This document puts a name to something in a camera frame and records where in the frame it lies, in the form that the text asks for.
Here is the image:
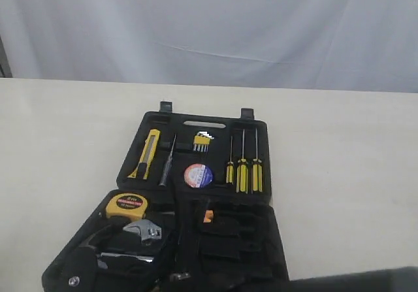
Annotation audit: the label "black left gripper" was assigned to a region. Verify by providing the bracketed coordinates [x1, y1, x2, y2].
[45, 246, 98, 291]

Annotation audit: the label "yellow measuring tape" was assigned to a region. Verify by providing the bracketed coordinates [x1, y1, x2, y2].
[105, 193, 148, 221]

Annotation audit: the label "yellow utility knife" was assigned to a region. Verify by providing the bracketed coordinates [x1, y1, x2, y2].
[127, 129, 161, 180]

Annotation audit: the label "black plastic tool case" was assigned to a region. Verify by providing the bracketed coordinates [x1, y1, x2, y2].
[54, 101, 289, 291]

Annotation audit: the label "orange black combination pliers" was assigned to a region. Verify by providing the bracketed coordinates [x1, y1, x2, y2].
[203, 210, 214, 223]

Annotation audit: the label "black electrical tape roll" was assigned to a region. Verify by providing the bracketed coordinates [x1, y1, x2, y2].
[184, 163, 214, 189]

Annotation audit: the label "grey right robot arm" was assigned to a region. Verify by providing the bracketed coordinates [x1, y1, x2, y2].
[283, 267, 417, 292]

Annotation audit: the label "steel claw hammer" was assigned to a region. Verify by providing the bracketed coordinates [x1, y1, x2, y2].
[78, 225, 156, 266]

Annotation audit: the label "chrome adjustable wrench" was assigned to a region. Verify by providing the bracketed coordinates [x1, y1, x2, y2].
[123, 219, 162, 242]

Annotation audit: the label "yellow hex key set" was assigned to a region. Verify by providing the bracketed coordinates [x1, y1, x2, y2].
[193, 131, 215, 153]

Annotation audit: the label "small yellow black screwdriver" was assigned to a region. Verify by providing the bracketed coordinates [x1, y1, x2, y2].
[225, 135, 234, 184]

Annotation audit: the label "clear handle tester screwdriver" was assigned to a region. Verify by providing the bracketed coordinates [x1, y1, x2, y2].
[159, 134, 176, 187]

